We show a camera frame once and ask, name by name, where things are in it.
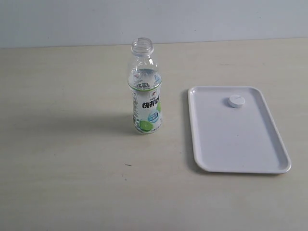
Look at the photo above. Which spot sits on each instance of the clear plastic drink bottle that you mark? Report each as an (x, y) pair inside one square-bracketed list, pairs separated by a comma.
[(145, 82)]

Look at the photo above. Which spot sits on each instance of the white rectangular plastic tray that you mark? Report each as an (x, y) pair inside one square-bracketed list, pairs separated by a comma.
[(235, 140)]

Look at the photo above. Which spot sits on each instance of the white bottle cap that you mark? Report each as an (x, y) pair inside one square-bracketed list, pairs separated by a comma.
[(235, 101)]

